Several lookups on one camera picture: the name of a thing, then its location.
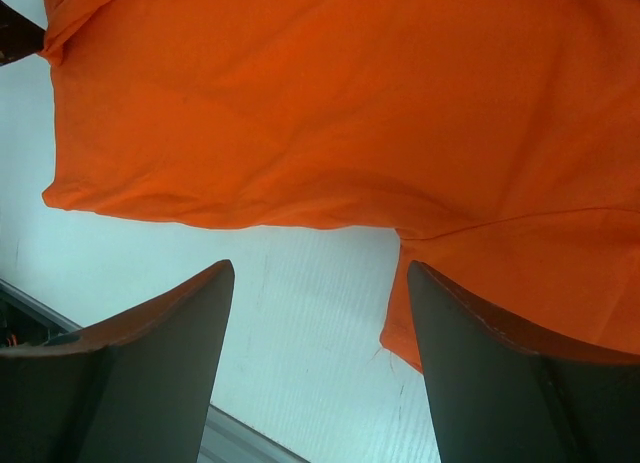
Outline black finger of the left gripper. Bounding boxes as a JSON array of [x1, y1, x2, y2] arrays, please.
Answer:
[[0, 1, 45, 66]]

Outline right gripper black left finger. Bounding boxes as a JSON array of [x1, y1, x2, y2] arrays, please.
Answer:
[[0, 259, 236, 463]]

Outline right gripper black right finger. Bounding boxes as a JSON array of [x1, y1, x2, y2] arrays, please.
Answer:
[[408, 262, 639, 462]]

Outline orange t shirt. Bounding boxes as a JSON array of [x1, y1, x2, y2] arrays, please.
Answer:
[[42, 0, 639, 365]]

